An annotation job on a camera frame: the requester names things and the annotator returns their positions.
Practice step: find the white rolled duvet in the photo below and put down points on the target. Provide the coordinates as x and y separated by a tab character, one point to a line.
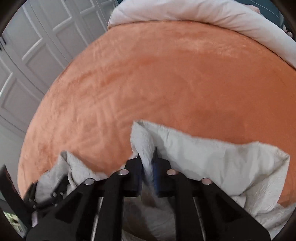
230	15

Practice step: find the orange plush bedspread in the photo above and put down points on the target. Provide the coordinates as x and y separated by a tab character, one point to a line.
200	79

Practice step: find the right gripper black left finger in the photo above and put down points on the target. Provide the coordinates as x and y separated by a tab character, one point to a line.
93	211

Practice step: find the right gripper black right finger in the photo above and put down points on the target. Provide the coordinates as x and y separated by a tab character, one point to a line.
202	210

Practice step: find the teal upholstered headboard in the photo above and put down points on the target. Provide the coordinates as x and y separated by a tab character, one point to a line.
267	9

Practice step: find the white panelled wardrobe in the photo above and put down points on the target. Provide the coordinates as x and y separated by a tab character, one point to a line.
38	41

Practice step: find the white quilted jacket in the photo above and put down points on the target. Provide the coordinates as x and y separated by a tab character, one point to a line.
252	174

